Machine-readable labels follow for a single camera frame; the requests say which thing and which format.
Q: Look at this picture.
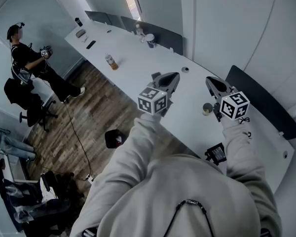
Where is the blue white paper cup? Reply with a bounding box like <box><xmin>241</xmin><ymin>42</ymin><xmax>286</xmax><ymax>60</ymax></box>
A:
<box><xmin>145</xmin><ymin>33</ymin><xmax>155</xmax><ymax>49</ymax></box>

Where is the black neck cord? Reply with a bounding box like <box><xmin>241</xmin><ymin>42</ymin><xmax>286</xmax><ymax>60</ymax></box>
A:
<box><xmin>162</xmin><ymin>198</ymin><xmax>216</xmax><ymax>237</ymax></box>

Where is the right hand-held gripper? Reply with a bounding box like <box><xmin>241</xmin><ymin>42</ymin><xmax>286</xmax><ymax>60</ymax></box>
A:
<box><xmin>205</xmin><ymin>77</ymin><xmax>250</xmax><ymax>122</ymax></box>

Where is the person's left forearm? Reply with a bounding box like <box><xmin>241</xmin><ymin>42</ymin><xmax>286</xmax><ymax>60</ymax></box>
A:
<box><xmin>106</xmin><ymin>112</ymin><xmax>165</xmax><ymax>172</ymax></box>

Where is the amber drink bottle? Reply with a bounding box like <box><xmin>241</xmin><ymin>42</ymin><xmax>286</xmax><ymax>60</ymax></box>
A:
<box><xmin>104</xmin><ymin>53</ymin><xmax>119</xmax><ymax>71</ymax></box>

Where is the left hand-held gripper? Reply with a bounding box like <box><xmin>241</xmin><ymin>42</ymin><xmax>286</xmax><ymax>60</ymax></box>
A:
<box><xmin>137</xmin><ymin>72</ymin><xmax>181</xmax><ymax>117</ymax></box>

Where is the dark desk divider panel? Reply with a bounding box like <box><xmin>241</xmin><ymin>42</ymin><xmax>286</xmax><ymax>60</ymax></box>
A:
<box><xmin>225</xmin><ymin>65</ymin><xmax>296</xmax><ymax>141</ymax></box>
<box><xmin>120</xmin><ymin>16</ymin><xmax>184</xmax><ymax>56</ymax></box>
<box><xmin>85</xmin><ymin>10</ymin><xmax>126</xmax><ymax>30</ymax></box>

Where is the green black backpack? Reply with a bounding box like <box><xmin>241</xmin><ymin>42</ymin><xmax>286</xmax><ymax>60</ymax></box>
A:
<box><xmin>11</xmin><ymin>67</ymin><xmax>33</xmax><ymax>85</ymax></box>

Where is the black recorder box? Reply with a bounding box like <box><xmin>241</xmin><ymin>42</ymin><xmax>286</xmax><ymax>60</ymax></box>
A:
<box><xmin>204</xmin><ymin>142</ymin><xmax>227</xmax><ymax>164</ymax></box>

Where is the person's light hoodie torso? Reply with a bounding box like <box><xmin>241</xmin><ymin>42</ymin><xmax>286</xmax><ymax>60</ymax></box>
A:
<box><xmin>69</xmin><ymin>152</ymin><xmax>283</xmax><ymax>237</ymax></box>

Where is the office chair with black jacket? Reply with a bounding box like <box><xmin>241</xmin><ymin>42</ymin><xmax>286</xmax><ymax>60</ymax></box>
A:
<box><xmin>3</xmin><ymin>77</ymin><xmax>59</xmax><ymax>133</ymax></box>

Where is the black waste bin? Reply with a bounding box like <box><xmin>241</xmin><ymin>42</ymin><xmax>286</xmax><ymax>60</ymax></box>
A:
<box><xmin>105</xmin><ymin>129</ymin><xmax>125</xmax><ymax>150</ymax></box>

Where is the white side desk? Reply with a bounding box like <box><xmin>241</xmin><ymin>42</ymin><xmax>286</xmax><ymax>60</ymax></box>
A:
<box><xmin>0</xmin><ymin>149</ymin><xmax>24</xmax><ymax>182</ymax></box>

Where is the black office chair white cloth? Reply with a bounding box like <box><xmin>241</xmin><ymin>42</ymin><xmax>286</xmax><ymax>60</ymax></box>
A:
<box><xmin>40</xmin><ymin>170</ymin><xmax>86</xmax><ymax>207</ymax></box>

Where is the person's right forearm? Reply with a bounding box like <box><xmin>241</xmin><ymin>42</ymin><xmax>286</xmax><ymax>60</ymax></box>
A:
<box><xmin>221</xmin><ymin>118</ymin><xmax>264</xmax><ymax>180</ymax></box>

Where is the plastic-covered black office chair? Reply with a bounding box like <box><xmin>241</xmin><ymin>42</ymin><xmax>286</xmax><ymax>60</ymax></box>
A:
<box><xmin>3</xmin><ymin>178</ymin><xmax>72</xmax><ymax>232</ymax></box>

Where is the black floor cable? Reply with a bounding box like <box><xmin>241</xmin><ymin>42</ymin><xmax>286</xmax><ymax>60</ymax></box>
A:
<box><xmin>63</xmin><ymin>100</ymin><xmax>96</xmax><ymax>182</ymax></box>

